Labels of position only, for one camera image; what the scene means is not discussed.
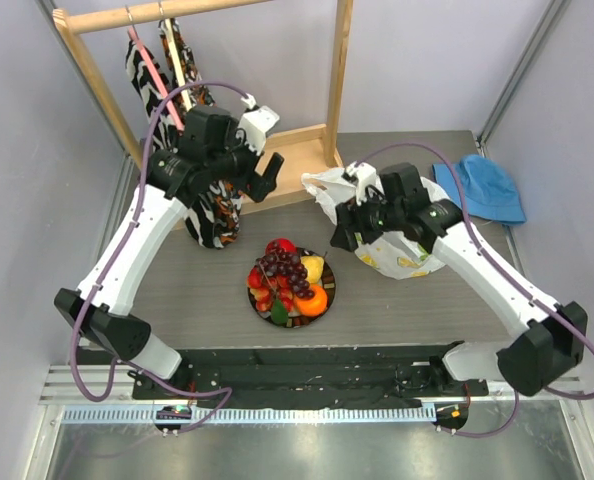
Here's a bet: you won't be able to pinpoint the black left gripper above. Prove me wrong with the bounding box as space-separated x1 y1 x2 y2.
206 119 282 203

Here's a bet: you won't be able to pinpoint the white plastic bag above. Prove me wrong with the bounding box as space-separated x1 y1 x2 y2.
301 167 445 280

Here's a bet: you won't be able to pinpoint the fake red apple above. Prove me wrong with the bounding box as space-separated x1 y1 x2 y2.
275 238 297 253

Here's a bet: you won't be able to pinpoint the fake purple grapes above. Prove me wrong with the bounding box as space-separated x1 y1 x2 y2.
254 239 310 297

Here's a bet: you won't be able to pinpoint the fake yellow lemon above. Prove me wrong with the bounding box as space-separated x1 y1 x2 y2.
301 255 325 284

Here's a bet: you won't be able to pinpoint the fake red cherry bunch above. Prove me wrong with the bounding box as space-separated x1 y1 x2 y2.
246 266 299 328

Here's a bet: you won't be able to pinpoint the fake orange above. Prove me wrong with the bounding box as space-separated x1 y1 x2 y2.
294 284 328 317

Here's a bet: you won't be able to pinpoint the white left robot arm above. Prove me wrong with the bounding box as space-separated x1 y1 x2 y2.
54 105 284 399

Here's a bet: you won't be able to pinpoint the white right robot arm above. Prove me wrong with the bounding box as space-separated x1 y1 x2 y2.
330 163 588 396

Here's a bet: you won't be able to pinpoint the wooden clothes rack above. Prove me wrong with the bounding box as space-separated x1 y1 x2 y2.
51 0 355 216

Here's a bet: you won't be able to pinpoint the orange black patterned garment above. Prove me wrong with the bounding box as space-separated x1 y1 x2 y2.
158 18 242 249

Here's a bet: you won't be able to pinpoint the blue bucket hat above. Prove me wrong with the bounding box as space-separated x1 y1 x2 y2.
453 154 526 226

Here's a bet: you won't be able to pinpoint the black white zebra garment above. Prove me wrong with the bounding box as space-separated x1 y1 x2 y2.
125 39 183 151

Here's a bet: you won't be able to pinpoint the patterned round plate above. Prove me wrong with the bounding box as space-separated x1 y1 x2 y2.
246 238 336 329

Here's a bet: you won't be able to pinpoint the cream hanger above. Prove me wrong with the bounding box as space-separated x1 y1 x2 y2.
164 18 193 110

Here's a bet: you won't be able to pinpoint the pink hanger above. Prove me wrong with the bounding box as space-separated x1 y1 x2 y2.
128 26 184 131

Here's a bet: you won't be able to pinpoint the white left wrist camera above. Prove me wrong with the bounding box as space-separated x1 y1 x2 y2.
237 94 280 156

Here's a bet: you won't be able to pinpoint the aluminium corner frame post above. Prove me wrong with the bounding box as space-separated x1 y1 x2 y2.
475 0 571 151

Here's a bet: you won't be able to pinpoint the left aluminium frame post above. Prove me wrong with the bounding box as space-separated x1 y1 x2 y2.
36 0 133 156

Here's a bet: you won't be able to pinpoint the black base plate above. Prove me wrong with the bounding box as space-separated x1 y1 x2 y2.
71 344 518 401

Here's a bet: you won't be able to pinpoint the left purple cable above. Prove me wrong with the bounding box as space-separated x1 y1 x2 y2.
69 82 258 434

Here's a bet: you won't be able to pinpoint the purple cable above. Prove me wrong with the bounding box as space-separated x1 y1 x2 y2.
69 82 258 434
354 143 594 439

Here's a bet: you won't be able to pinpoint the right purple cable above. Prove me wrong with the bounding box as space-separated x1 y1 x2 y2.
354 143 594 439

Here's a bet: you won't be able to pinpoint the perforated metal rail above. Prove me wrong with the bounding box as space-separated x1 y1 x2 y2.
61 404 436 425

